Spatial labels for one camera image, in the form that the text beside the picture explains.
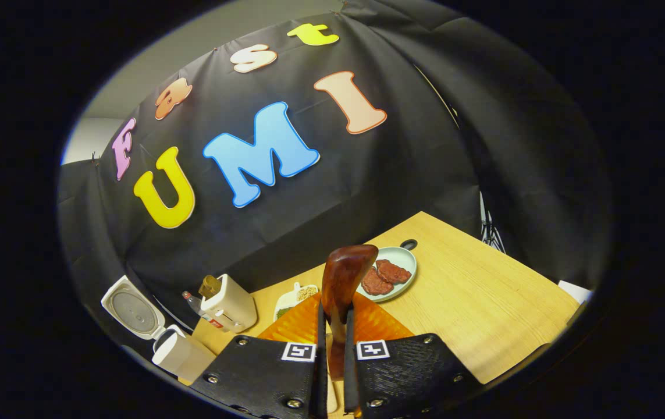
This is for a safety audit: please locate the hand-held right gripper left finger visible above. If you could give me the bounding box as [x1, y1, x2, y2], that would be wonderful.
[190, 291, 328, 419]

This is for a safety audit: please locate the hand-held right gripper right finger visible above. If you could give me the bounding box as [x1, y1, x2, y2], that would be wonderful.
[344, 293, 484, 419]

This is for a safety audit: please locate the white divided rice grain dish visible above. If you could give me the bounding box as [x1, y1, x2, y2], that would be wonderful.
[273, 282, 321, 322]

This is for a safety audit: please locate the brown wooden spoon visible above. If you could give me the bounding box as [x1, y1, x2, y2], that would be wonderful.
[321, 244, 379, 379]

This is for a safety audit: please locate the white rice cooker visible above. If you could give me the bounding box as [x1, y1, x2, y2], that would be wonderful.
[101, 275, 218, 386]

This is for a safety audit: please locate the red meat slice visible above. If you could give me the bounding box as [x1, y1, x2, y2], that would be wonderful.
[375, 259, 412, 285]
[361, 267, 394, 296]

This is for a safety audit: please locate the white toaster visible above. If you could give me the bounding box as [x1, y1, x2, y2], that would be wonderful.
[200, 274, 258, 333]

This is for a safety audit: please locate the pale green plate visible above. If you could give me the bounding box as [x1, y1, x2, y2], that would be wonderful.
[357, 239, 419, 303]

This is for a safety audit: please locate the brown toast slice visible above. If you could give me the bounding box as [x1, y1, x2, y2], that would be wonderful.
[198, 275, 222, 300]

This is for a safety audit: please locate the clear plastic water bottle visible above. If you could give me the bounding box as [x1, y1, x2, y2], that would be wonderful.
[182, 291, 216, 326]

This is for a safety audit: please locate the metal tripod stand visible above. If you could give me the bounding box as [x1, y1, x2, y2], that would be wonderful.
[479, 191, 507, 254]

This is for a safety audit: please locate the white flat sheet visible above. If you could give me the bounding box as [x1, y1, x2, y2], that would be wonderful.
[558, 279, 593, 304]

